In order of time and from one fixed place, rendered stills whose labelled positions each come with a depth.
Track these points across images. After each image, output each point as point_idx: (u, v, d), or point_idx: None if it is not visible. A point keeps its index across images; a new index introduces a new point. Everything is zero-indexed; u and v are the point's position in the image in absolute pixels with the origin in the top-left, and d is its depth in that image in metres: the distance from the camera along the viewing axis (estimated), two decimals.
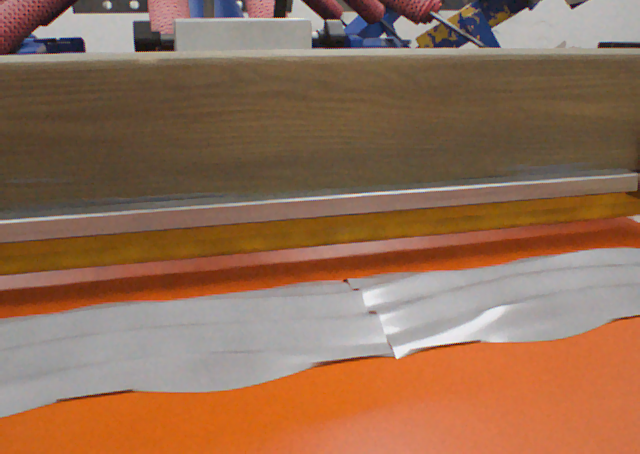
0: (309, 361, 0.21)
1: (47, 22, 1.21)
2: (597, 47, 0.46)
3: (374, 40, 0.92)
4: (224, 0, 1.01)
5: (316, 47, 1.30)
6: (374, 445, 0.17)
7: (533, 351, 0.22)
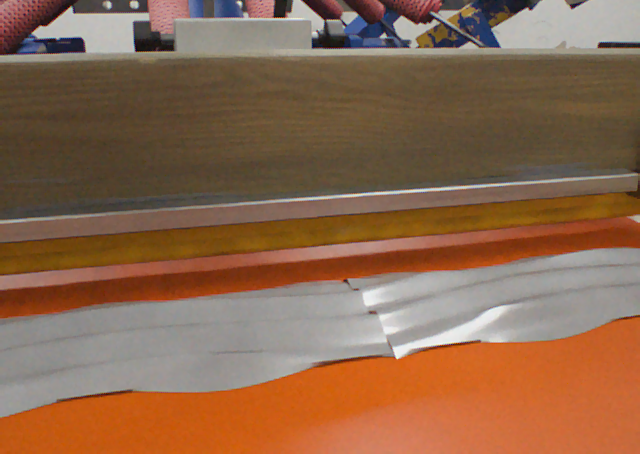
0: (309, 361, 0.21)
1: (47, 22, 1.21)
2: (597, 47, 0.46)
3: (374, 40, 0.92)
4: (224, 0, 1.01)
5: (316, 47, 1.30)
6: (374, 445, 0.17)
7: (533, 351, 0.22)
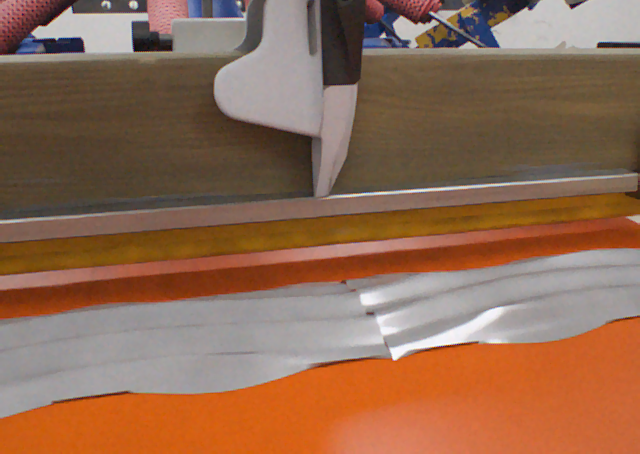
0: (306, 362, 0.21)
1: (46, 22, 1.20)
2: (596, 47, 0.46)
3: (373, 40, 0.92)
4: (223, 0, 1.01)
5: None
6: (370, 447, 0.17)
7: (531, 352, 0.22)
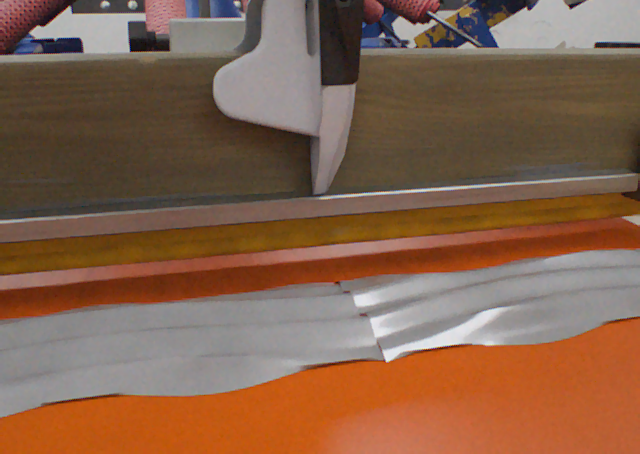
0: (298, 364, 0.21)
1: (45, 22, 1.20)
2: (593, 47, 0.46)
3: (371, 40, 0.92)
4: (222, 0, 1.01)
5: None
6: (361, 450, 0.17)
7: (525, 354, 0.22)
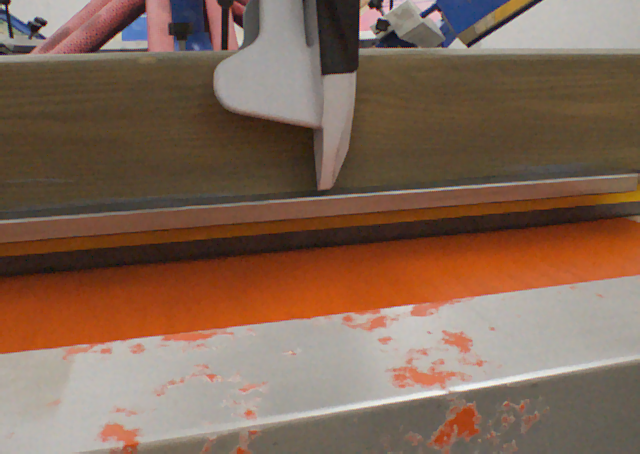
0: None
1: None
2: None
3: None
4: (203, 47, 1.40)
5: None
6: None
7: None
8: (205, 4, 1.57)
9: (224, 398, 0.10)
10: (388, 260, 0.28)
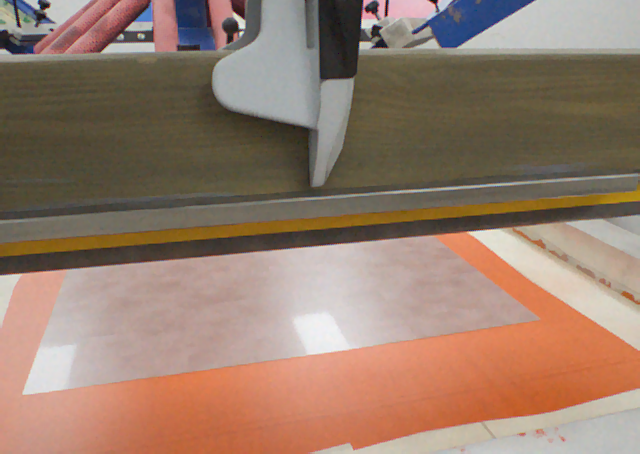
0: None
1: None
2: None
3: None
4: (206, 43, 1.46)
5: None
6: None
7: None
8: None
9: None
10: (365, 348, 0.38)
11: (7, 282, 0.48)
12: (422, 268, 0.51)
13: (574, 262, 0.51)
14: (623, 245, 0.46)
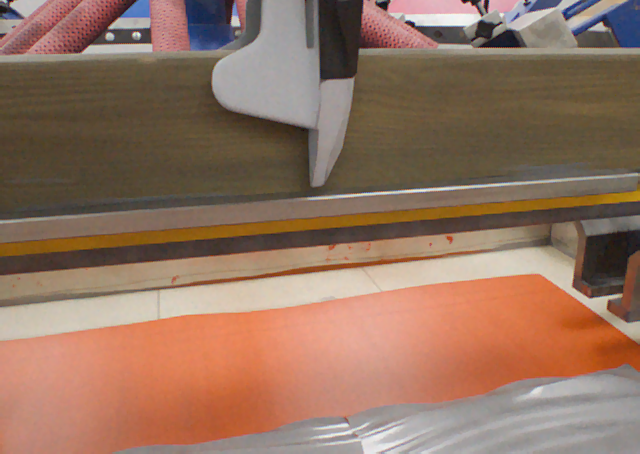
0: None
1: None
2: None
3: None
4: (226, 46, 1.04)
5: None
6: None
7: None
8: None
9: None
10: None
11: None
12: None
13: None
14: None
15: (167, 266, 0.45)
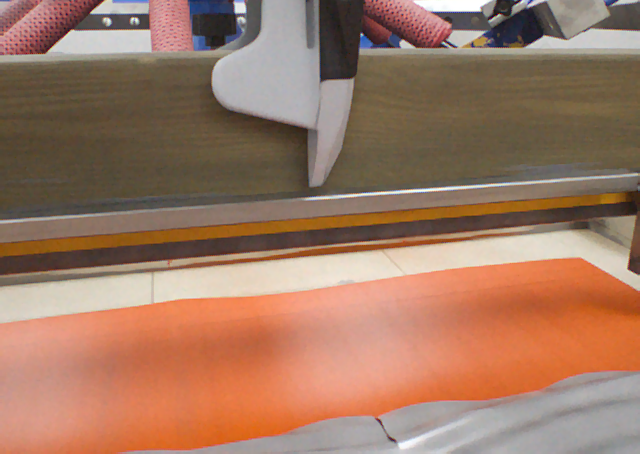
0: None
1: None
2: None
3: None
4: None
5: None
6: None
7: None
8: None
9: None
10: None
11: None
12: None
13: None
14: None
15: None
